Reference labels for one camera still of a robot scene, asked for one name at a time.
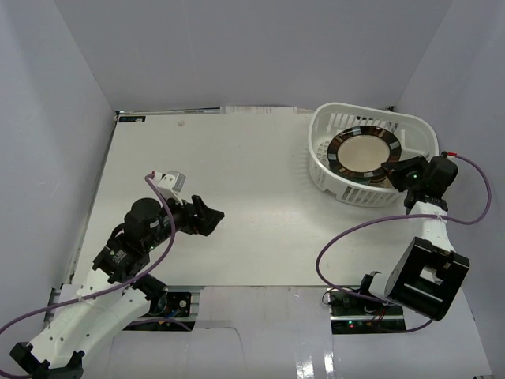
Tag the papers at table back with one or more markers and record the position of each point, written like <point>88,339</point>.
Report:
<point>257,110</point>

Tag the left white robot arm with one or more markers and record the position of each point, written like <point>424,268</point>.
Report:
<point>118,289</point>

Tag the brown square plate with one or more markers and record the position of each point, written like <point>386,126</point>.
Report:
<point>382,182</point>

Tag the round dark mirrored plate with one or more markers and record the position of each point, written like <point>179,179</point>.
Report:
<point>357,153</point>

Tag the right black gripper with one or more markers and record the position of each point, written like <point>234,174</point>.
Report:
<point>395,170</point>

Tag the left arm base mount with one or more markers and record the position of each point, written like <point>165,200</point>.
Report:
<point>174,312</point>

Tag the white plastic dish basket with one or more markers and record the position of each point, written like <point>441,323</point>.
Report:
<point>416,137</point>

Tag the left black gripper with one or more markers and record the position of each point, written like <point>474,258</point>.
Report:
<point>196,217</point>

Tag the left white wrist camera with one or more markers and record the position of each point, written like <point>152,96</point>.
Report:
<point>170,185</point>

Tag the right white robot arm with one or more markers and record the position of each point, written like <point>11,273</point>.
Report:
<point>429,273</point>

